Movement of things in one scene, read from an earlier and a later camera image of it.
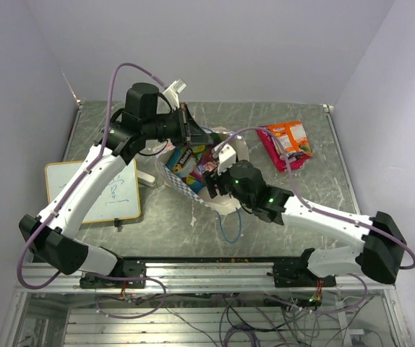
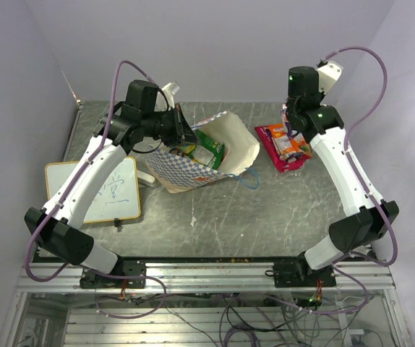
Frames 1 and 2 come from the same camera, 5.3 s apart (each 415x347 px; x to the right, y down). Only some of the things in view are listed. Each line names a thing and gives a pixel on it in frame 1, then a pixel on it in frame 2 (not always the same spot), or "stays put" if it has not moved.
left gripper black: x=189 y=130 stays put
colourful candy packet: x=189 y=166 to x=293 y=134
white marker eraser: x=146 y=178 stays put
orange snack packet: x=290 y=137 stays put
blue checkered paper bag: x=223 y=207 to x=174 y=172
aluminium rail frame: x=206 y=304 stays put
